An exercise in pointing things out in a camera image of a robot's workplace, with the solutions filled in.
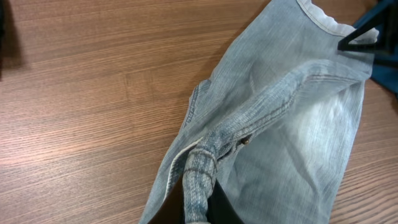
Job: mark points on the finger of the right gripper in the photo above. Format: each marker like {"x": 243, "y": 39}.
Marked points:
{"x": 375, "y": 32}

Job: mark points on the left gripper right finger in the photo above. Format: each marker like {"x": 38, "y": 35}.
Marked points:
{"x": 220, "y": 210}

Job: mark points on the light blue denim shorts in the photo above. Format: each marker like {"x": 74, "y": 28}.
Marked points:
{"x": 275, "y": 123}

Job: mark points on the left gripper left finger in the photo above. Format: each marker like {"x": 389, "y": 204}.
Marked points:
{"x": 172, "y": 209}

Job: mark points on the dark blue garment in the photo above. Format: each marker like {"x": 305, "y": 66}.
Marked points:
{"x": 383, "y": 75}

